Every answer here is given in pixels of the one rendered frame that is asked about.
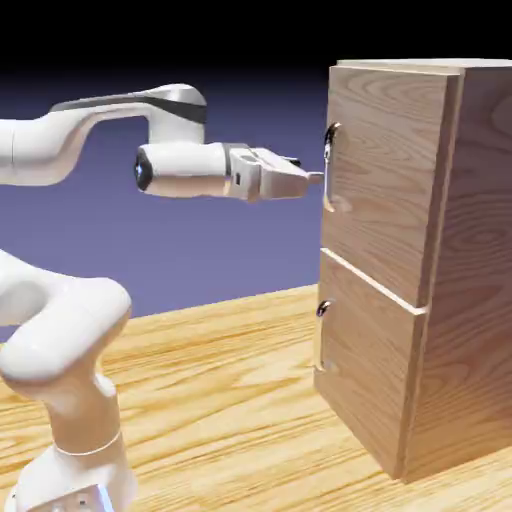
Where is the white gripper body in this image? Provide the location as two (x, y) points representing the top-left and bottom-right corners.
(250, 147), (312, 201)

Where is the tall wood cabinet door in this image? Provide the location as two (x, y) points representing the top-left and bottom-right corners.
(319, 64), (466, 310)

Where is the light wood cabinet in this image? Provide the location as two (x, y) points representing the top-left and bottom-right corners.
(312, 58), (512, 484)

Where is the short wood cabinet door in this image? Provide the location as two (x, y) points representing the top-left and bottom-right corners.
(312, 246), (429, 480)

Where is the long curved metal handle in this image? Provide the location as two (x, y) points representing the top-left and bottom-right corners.
(321, 121), (342, 214)

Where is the short curved metal handle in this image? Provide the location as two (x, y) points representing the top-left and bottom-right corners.
(313, 298), (335, 374)

